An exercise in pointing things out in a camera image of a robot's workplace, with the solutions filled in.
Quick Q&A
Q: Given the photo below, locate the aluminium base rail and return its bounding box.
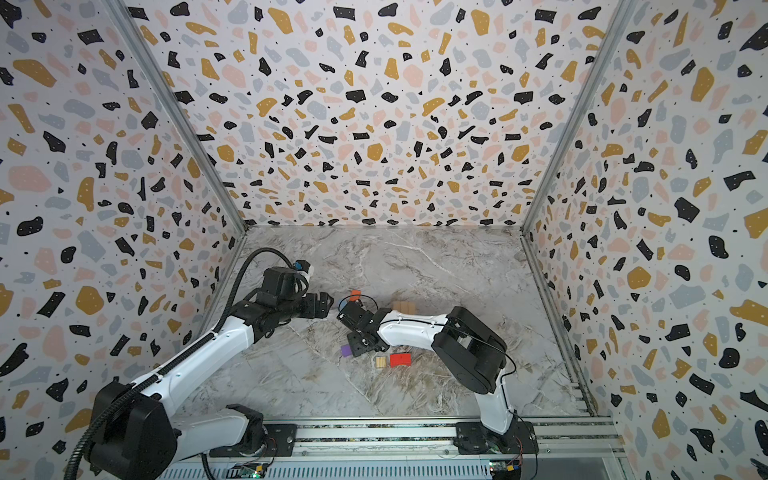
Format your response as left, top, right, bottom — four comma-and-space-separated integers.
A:
161, 417, 633, 479

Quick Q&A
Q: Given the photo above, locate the red block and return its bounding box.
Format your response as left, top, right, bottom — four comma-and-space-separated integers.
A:
389, 353, 412, 368

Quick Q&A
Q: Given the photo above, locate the right corner aluminium post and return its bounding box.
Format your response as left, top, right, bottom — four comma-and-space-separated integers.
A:
521, 0, 637, 237

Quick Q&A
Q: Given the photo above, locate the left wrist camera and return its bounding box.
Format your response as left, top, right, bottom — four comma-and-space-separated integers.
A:
293, 259, 314, 280

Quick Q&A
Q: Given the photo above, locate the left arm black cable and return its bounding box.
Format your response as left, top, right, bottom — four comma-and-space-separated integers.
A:
62, 247, 295, 480

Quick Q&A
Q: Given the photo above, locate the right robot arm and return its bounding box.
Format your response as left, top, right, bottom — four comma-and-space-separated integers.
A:
337, 300, 539, 456

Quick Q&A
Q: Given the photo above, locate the corner aluminium post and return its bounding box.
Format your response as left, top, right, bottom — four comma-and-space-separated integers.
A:
104, 1, 247, 237
521, 0, 637, 237

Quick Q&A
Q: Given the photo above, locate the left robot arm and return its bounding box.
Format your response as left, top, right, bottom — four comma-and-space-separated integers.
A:
64, 262, 334, 479

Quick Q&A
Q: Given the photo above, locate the right circuit board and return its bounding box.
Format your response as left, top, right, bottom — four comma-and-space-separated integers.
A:
489, 459, 522, 480

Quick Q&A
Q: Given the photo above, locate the left green circuit board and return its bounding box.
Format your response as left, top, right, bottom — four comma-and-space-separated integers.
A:
225, 462, 269, 479

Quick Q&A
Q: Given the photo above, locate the left corner aluminium post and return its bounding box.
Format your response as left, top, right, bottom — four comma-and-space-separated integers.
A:
104, 1, 247, 237

